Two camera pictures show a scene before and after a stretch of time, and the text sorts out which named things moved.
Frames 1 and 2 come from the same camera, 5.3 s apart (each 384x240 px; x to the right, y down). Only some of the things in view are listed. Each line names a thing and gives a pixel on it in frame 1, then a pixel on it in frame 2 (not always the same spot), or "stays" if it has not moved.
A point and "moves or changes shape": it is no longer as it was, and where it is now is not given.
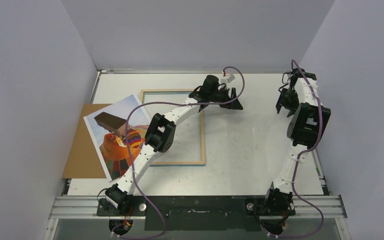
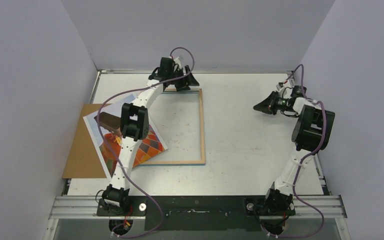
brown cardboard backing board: (83, 161) stays
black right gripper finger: (282, 96) -> (265, 105)
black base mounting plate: (196, 213) stays
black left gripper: (234, 105) -> (183, 86)
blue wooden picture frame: (187, 148) moves or changes shape
